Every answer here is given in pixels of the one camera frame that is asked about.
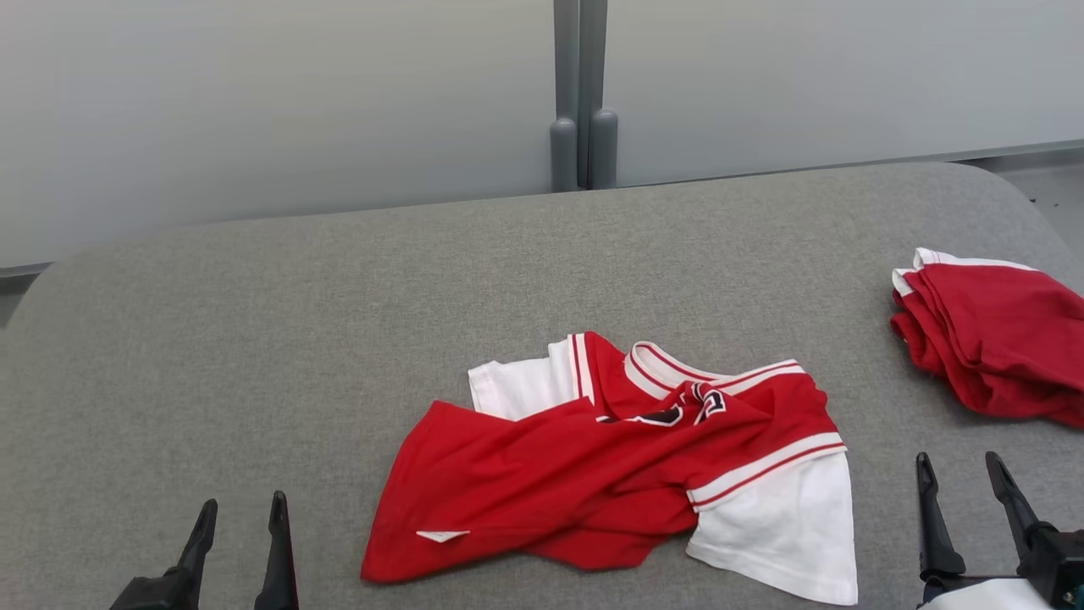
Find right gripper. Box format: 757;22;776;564
915;451;1058;610

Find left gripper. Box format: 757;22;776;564
108;491;300;610

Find red shorts with number 23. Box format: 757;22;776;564
889;247;1084;430

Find red and white jersey shirt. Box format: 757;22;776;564
361;331;860;607

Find grey metal double post frame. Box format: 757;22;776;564
549;0;620;193

